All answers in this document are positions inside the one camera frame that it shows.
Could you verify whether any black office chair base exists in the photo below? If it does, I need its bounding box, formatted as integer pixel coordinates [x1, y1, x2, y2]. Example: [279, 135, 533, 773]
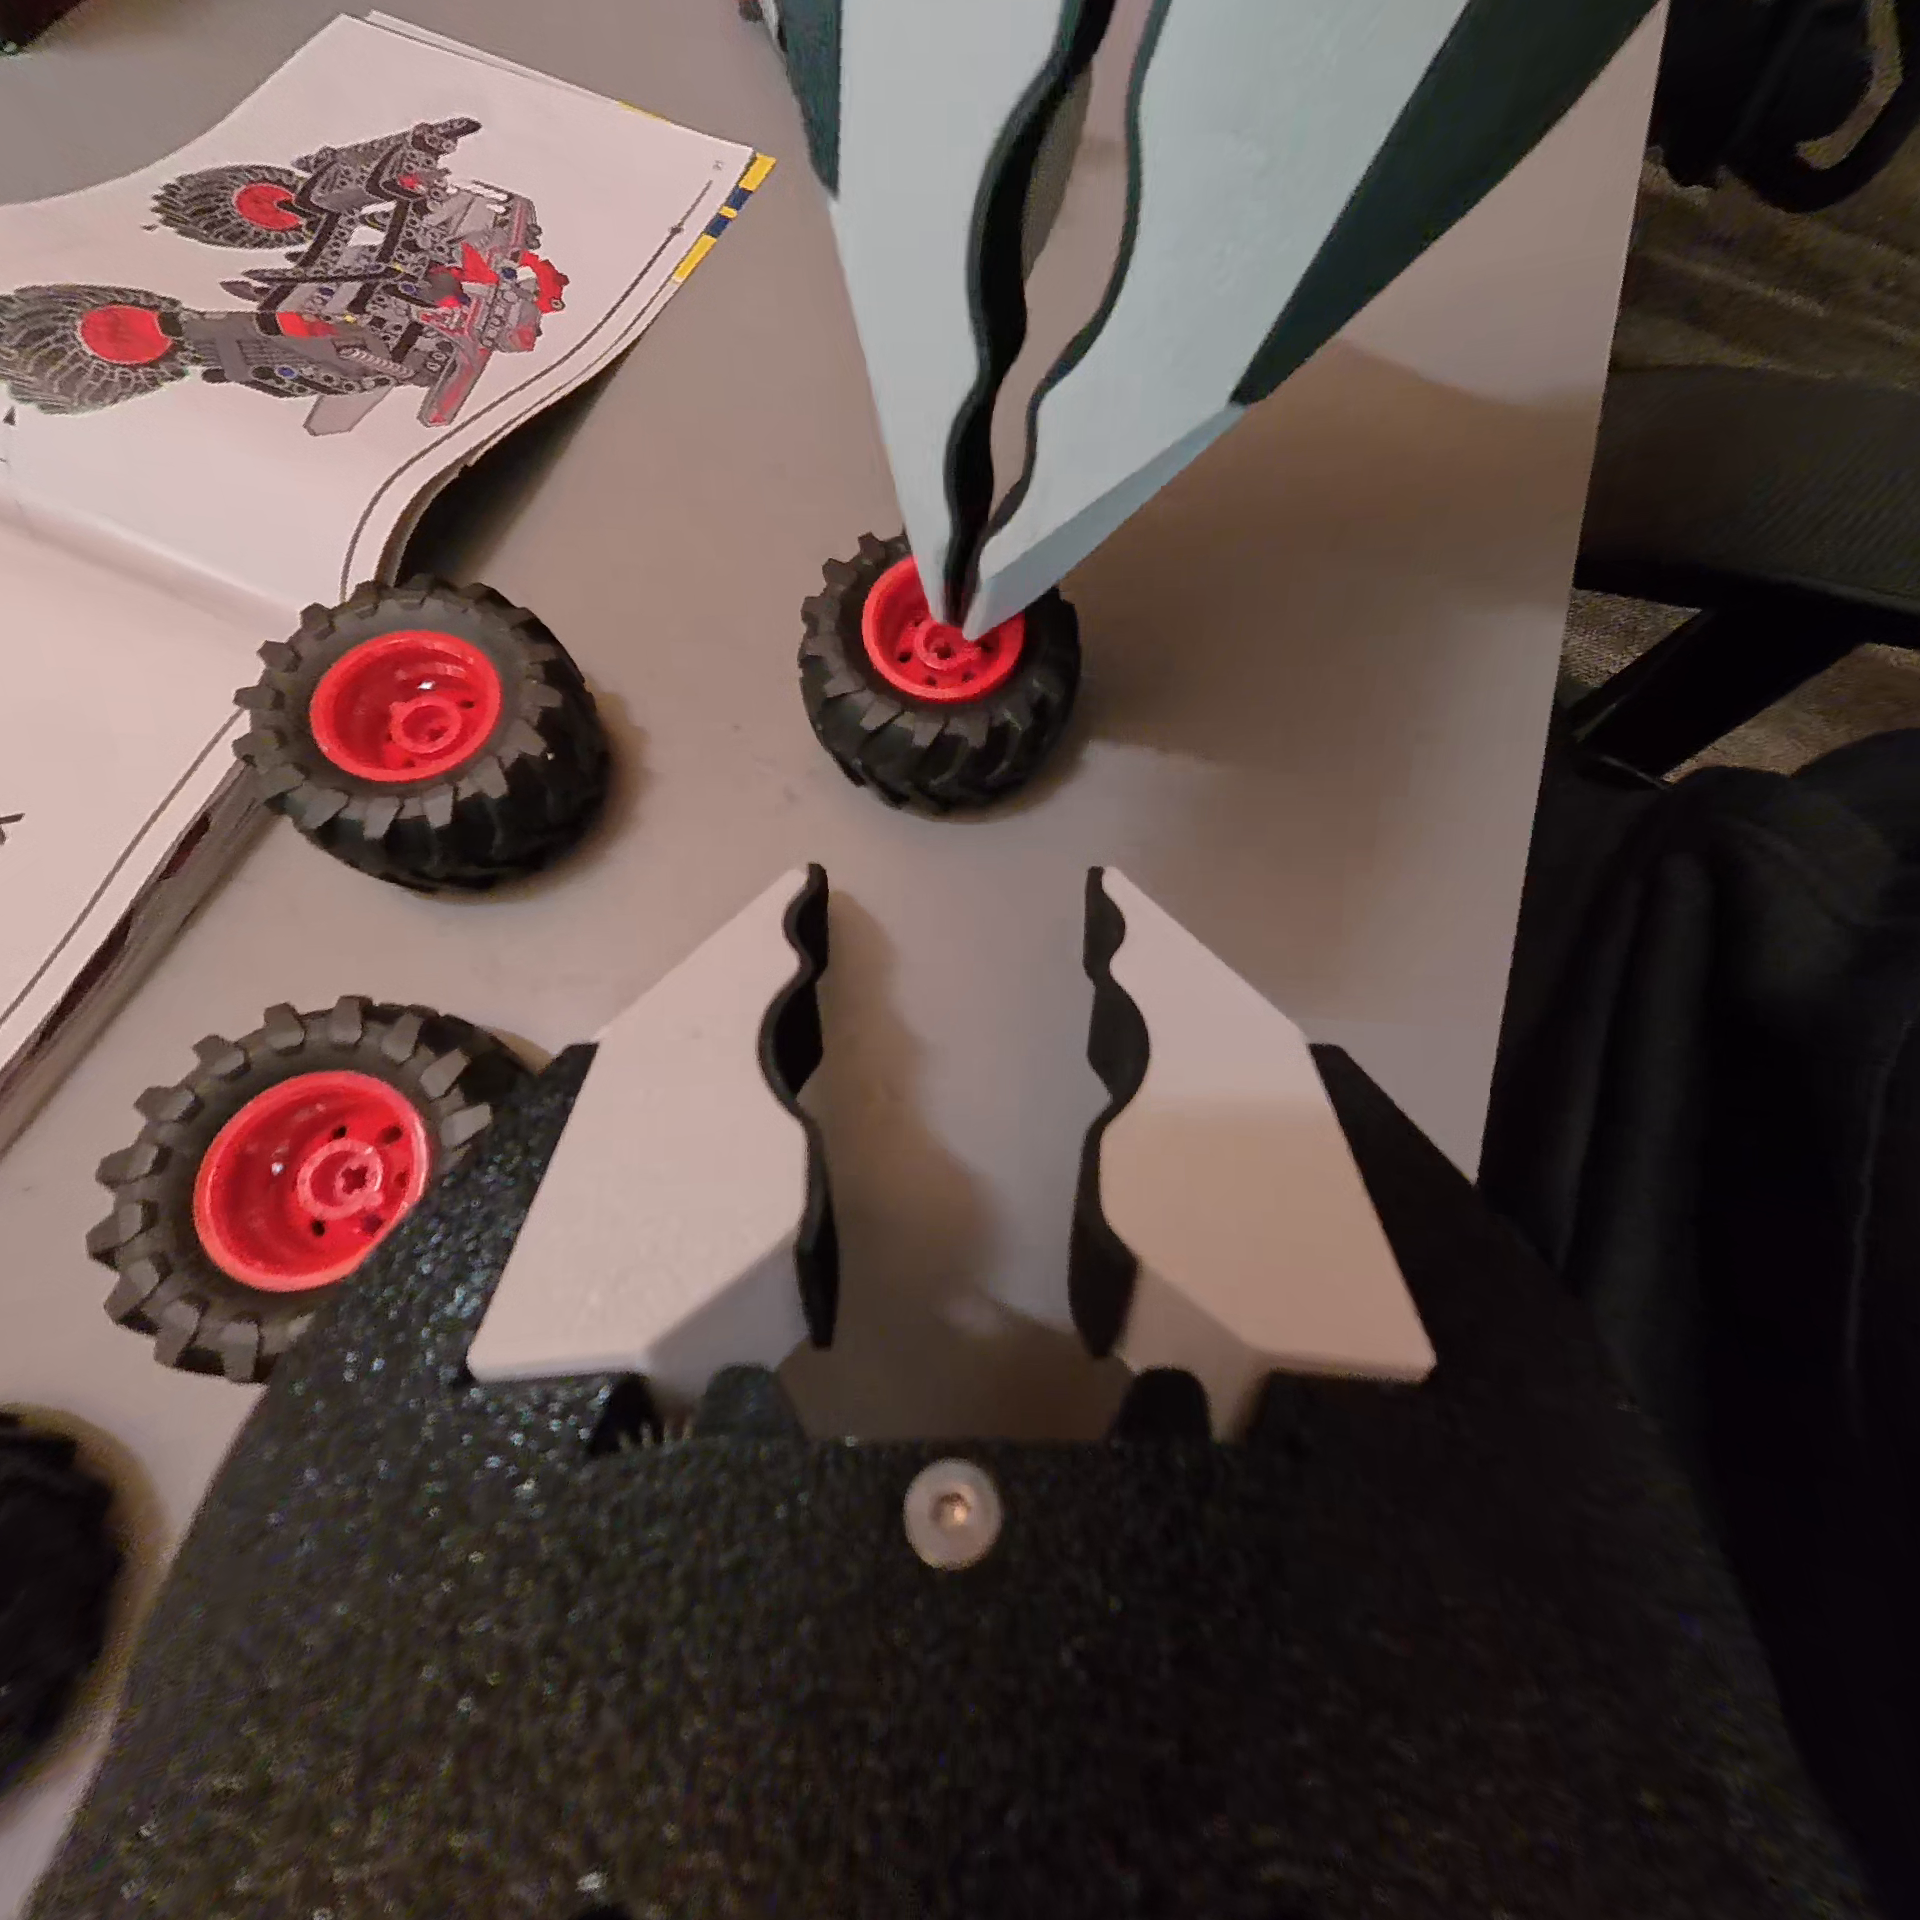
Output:
[1560, 546, 1920, 784]

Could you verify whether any black bag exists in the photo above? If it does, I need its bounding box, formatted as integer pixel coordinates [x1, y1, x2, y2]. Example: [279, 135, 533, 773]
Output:
[1649, 0, 1920, 215]

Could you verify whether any person's dark clothing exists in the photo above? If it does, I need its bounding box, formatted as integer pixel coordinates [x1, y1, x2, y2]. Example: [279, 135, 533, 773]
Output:
[1478, 727, 1920, 1920]

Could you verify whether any white instruction booklet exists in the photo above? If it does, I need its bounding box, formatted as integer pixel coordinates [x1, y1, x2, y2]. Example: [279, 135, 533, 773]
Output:
[0, 11, 781, 1149]

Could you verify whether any black toy wheel red rim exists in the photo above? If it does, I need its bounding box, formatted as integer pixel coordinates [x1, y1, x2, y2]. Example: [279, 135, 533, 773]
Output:
[798, 533, 1086, 816]
[85, 994, 528, 1386]
[0, 1400, 134, 1794]
[231, 575, 616, 893]

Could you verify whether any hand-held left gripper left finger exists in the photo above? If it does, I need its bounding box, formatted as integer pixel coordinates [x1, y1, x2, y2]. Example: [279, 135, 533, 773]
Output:
[464, 862, 841, 1390]

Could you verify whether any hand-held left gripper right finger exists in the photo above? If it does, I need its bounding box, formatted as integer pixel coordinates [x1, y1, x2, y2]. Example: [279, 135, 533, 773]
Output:
[1071, 867, 1440, 1443]

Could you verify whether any grey desk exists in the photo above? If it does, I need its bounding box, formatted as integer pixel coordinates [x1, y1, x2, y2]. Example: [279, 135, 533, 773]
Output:
[0, 0, 1672, 1920]

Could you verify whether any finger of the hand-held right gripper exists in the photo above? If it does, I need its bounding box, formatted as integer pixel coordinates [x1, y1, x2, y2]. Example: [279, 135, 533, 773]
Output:
[944, 0, 1672, 645]
[781, 0, 1121, 608]

